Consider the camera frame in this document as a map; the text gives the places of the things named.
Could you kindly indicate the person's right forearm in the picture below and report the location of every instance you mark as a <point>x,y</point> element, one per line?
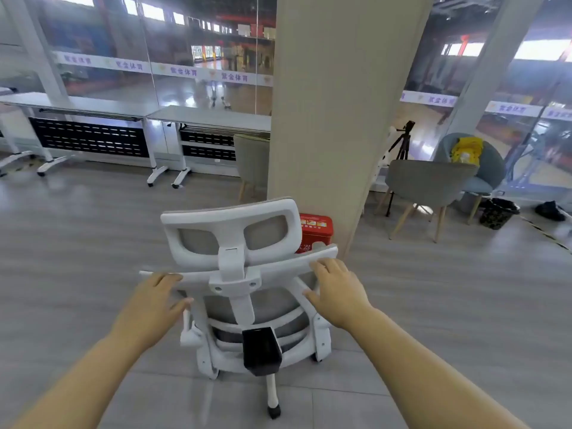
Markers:
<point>424,379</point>

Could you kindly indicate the person's right hand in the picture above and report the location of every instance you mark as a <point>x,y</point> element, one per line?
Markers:
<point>342,297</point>

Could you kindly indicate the red fire extinguisher box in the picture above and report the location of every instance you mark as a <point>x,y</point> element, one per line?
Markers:
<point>315,230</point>

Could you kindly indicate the person's left hand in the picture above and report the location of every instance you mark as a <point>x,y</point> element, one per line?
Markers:
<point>147,312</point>

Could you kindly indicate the yellow bag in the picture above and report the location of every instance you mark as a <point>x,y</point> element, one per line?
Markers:
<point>467,149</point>

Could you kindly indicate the white folding table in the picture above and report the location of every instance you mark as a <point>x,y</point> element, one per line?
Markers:
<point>89,104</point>
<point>214,117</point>

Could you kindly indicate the black camera tripod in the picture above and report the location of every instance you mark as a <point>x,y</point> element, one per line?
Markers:
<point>407,126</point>

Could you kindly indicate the black patterned waste bin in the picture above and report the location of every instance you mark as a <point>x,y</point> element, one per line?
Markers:
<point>496,216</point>

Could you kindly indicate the white mesh office chair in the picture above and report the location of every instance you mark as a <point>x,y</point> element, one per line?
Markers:
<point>232,259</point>

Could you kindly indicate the grey chair with wooden legs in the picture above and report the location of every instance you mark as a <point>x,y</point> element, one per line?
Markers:
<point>429,180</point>
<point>252,160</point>

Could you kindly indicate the person's left forearm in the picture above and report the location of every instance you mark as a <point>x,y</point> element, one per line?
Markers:
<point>76,388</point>

